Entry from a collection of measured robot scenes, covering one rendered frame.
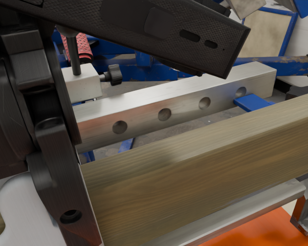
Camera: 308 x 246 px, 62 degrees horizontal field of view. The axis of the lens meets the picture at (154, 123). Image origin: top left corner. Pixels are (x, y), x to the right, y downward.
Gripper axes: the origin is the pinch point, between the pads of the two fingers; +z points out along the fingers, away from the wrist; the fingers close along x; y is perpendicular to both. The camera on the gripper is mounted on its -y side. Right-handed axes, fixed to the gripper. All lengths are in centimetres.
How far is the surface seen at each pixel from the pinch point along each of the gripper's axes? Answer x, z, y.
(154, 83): -239, 106, -99
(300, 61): -39, 14, -67
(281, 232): 1.5, 10.2, -18.1
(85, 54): -40.1, 0.1, -6.8
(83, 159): -25.8, 14.0, -0.8
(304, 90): -7.4, -0.3, -27.9
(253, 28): -196, 53, -192
